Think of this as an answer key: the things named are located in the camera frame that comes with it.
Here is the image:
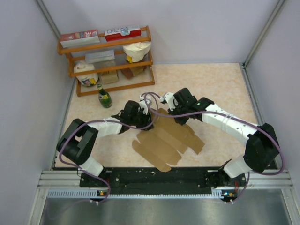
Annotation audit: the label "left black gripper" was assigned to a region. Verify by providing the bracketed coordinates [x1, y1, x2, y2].
[130, 108, 154, 131]

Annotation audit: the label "brown cardboard box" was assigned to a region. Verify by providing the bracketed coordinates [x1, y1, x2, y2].
[132, 108, 205, 172]

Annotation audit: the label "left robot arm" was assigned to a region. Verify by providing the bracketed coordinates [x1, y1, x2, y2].
[56, 98, 153, 186]

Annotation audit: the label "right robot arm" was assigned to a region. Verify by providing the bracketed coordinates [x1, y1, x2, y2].
[160, 88, 279, 186]

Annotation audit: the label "clear plastic box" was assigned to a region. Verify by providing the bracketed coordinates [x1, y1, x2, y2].
[85, 50, 115, 63]

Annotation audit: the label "red white wrap box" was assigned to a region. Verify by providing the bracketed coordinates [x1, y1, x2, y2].
[104, 26, 142, 42]

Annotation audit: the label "red grey foil box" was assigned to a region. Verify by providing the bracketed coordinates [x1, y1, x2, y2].
[60, 29, 100, 48]

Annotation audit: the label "green glass bottle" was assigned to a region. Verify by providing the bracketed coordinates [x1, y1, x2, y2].
[97, 83, 113, 108]

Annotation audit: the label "brown bread pieces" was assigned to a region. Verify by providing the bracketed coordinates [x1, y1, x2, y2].
[120, 66, 147, 80]

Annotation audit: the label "tan cardboard packet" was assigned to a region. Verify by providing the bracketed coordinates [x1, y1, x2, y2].
[100, 60, 119, 84]

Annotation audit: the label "white paper bag lower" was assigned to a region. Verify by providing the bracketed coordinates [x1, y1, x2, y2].
[73, 60, 99, 87]

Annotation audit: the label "white paper bag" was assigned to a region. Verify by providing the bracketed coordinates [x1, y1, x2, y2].
[123, 41, 151, 63]
[73, 60, 99, 87]

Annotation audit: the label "wooden shelf rack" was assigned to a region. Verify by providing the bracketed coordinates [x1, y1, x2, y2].
[57, 26, 155, 97]

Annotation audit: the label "white paper bag upper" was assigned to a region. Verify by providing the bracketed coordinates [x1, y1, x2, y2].
[123, 41, 151, 63]

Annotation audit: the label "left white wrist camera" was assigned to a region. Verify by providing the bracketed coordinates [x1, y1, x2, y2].
[139, 94, 152, 115]

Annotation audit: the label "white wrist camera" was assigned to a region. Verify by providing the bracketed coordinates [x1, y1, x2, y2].
[139, 94, 152, 115]
[159, 92, 178, 111]

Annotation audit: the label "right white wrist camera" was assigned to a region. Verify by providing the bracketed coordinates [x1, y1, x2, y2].
[159, 92, 178, 111]

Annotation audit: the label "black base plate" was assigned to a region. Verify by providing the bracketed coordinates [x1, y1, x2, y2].
[80, 167, 246, 195]

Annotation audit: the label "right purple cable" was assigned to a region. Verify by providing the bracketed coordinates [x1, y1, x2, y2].
[142, 91, 285, 203]

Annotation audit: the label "aluminium front rail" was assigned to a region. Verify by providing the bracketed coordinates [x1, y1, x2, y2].
[37, 167, 293, 202]

